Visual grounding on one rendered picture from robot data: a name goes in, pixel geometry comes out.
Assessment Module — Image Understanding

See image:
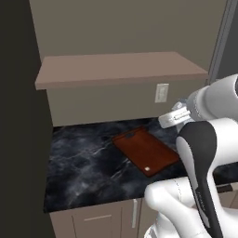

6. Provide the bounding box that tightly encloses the dark cupboard handle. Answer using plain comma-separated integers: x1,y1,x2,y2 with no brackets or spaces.
216,184,234,194

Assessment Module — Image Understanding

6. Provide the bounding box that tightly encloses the beige cupboard door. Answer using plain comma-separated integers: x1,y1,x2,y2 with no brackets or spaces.
120,197,150,238

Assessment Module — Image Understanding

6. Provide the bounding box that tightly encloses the grey tall panel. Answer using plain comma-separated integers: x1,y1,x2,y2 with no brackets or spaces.
206,0,238,86

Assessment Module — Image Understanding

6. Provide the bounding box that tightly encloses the brown wall shelf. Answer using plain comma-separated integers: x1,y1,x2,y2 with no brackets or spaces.
34,51,209,91

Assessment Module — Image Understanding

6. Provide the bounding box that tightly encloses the beige drawer front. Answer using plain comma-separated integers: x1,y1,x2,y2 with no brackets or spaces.
49,202,123,238

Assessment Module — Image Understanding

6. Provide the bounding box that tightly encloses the white cupboard door handle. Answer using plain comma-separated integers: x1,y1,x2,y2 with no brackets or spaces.
131,199,139,230

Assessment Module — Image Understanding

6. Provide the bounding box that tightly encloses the white wall outlet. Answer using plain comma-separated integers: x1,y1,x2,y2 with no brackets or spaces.
154,83,170,104

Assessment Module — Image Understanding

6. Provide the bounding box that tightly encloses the beige drawer handle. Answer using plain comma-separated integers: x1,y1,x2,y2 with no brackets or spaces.
83,214,113,223

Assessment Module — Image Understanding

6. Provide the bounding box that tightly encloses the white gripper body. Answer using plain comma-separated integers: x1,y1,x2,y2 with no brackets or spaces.
157,107,192,129

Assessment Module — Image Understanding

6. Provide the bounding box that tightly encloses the beige cupboard front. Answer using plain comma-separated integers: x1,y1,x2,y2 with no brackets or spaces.
216,181,238,210

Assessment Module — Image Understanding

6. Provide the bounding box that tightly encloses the reddish-brown rectangular tray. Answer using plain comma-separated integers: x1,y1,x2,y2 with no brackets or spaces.
111,126,181,179

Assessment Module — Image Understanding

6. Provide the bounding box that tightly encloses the dark tall fridge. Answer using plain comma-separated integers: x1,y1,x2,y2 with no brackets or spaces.
0,0,58,238

